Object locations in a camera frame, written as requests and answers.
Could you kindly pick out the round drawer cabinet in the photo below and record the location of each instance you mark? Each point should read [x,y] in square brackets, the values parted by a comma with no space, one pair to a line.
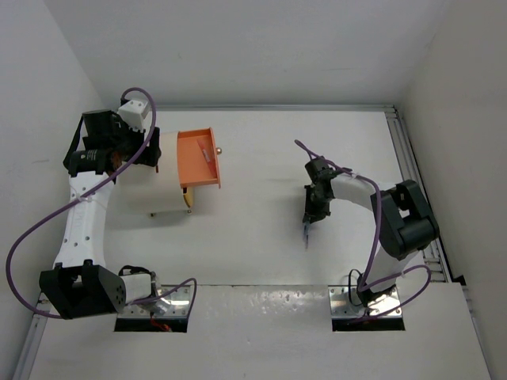
[152,190]

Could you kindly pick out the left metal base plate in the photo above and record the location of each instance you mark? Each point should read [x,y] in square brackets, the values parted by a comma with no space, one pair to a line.
[173,306]

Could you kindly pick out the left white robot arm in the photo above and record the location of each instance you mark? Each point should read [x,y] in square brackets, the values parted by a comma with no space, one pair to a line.
[79,284]

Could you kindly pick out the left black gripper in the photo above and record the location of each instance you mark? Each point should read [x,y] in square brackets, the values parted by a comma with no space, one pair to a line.
[150,153]

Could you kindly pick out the coral drawer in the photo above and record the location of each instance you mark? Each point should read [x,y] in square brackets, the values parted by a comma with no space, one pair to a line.
[193,170]

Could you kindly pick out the metal base plate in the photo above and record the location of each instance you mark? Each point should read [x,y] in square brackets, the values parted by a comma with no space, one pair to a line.
[346,305]
[173,306]

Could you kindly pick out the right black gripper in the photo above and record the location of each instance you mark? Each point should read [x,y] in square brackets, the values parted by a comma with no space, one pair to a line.
[311,213]

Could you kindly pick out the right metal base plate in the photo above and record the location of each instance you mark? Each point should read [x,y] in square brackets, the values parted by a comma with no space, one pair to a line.
[346,305]

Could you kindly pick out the blue pen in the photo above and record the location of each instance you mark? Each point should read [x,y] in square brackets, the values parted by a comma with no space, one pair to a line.
[306,231]

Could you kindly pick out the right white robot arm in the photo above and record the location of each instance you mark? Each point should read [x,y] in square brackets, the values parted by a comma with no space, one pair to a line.
[404,221]

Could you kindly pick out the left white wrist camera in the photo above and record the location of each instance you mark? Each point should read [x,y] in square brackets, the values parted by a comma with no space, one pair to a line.
[134,113]

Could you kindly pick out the red pen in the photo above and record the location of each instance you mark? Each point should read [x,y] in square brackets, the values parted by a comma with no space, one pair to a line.
[209,157]

